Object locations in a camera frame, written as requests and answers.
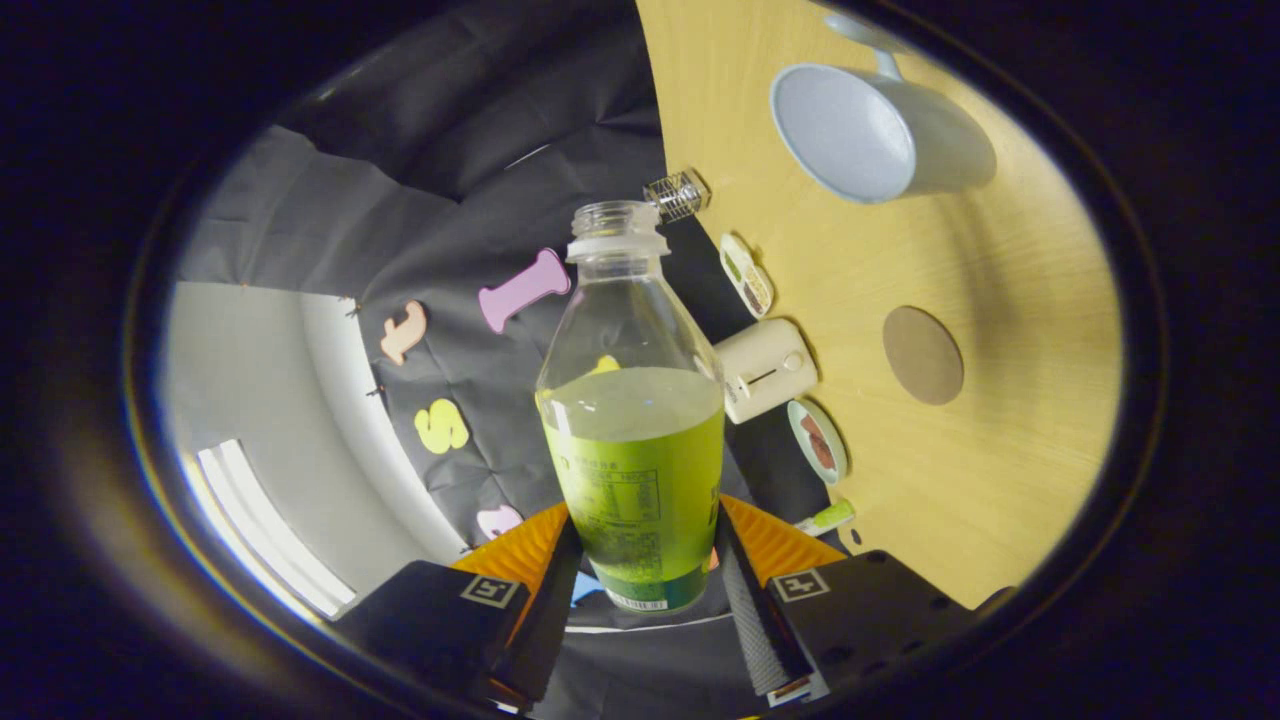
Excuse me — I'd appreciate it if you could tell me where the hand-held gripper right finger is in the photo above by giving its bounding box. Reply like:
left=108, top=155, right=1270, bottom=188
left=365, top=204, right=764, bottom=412
left=715, top=492, right=1016, bottom=709

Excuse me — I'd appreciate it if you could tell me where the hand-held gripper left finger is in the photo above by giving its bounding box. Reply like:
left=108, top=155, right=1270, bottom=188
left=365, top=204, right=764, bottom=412
left=335, top=500, right=584, bottom=713

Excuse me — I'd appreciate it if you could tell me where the clear juice bottle green label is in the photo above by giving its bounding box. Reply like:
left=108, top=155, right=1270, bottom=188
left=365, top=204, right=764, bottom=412
left=535, top=200, right=726, bottom=614

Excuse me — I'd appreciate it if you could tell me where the round brown coaster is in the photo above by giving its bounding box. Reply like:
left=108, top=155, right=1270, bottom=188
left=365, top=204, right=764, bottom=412
left=882, top=305, right=966, bottom=407

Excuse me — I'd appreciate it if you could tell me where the pale grey cup with handle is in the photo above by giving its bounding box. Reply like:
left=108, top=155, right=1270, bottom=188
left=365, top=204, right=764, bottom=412
left=769, top=12, right=998, bottom=206

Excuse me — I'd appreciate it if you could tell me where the small white bottle green label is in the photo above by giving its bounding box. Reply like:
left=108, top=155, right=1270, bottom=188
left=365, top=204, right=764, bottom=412
left=795, top=498, right=858, bottom=537

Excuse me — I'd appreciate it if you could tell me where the pale green plate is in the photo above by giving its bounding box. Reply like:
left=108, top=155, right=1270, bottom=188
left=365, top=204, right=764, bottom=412
left=786, top=398, right=850, bottom=487

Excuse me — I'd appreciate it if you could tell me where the ceiling light panel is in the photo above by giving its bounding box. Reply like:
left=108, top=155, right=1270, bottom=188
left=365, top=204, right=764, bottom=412
left=195, top=438, right=356, bottom=619

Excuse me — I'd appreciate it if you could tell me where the white toaster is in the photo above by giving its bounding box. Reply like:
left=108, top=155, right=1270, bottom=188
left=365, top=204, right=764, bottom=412
left=712, top=318, right=819, bottom=425

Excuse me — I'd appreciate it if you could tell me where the white divided dish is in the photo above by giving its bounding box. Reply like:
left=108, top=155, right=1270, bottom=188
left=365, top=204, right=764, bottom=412
left=719, top=233, right=776, bottom=319

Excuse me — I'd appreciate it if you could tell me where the wooden table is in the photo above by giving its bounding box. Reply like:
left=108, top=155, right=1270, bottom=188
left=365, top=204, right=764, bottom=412
left=635, top=0, right=1126, bottom=611

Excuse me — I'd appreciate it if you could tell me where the wire mesh holder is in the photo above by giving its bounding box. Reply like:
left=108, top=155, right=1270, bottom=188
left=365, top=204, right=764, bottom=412
left=643, top=168, right=713, bottom=224

